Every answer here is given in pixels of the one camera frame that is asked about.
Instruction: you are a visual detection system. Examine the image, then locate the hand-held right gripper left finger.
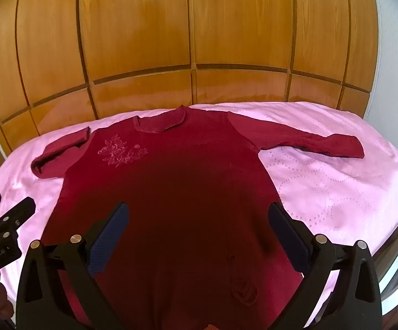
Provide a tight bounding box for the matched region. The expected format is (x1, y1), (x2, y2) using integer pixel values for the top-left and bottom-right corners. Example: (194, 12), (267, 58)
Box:
(15, 202), (132, 330)

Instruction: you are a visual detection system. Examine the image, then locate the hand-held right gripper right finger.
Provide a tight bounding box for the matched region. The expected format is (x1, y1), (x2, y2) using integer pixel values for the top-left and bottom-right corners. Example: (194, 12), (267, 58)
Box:
(268, 202), (382, 330)

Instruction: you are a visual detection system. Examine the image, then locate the dark red long-sleeve shirt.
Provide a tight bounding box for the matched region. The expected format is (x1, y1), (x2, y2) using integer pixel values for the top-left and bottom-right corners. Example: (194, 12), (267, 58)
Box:
(31, 105), (364, 330)

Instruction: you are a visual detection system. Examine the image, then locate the pink bed sheet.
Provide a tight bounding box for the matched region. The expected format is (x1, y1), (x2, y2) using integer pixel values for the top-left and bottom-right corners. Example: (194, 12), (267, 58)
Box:
(0, 101), (398, 330)

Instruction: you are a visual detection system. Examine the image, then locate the white bedside furniture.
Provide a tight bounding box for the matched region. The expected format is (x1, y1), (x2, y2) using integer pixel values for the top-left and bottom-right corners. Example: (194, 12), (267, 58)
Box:
(379, 235), (398, 315)

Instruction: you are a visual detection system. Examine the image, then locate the wooden panelled headboard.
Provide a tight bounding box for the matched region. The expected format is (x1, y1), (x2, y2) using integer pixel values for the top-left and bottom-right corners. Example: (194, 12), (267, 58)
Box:
(0, 0), (382, 155)

